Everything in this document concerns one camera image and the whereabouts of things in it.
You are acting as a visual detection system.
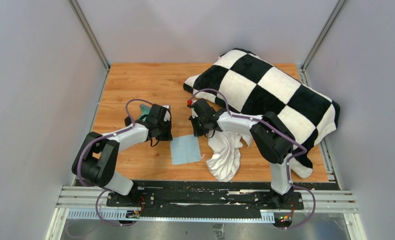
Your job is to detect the aluminium frame post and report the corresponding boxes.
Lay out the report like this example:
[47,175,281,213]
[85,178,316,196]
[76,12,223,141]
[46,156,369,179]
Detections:
[300,0,348,72]
[68,0,111,72]

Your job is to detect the light blue cleaning cloth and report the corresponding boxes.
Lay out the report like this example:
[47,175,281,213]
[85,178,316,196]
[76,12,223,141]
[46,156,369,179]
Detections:
[170,134,202,166]

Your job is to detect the white crumpled cloth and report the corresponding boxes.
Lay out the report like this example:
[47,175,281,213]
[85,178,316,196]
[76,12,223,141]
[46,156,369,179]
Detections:
[206,112,253,182]

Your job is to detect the black white checkered pillow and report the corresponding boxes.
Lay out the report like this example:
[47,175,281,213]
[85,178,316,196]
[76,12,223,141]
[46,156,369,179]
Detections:
[183,48,341,180]

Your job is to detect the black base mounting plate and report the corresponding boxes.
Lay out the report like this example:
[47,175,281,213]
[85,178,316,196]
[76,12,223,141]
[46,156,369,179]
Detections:
[106,180,304,220]

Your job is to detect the left aluminium frame post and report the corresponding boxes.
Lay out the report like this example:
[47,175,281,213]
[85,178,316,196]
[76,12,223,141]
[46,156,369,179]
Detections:
[68,0,111,72]

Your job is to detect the grey glasses case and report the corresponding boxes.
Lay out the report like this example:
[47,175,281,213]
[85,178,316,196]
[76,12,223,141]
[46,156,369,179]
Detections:
[137,104,153,121]

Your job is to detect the right aluminium frame post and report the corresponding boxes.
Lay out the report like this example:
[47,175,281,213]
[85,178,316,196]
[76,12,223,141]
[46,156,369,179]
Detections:
[300,0,348,72]

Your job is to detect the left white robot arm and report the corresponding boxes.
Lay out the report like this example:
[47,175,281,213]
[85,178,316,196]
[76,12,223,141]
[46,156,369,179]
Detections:
[71,104,173,207]

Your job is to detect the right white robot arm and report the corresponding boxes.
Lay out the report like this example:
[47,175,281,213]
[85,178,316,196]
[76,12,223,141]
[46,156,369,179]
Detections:
[187,99,295,209]

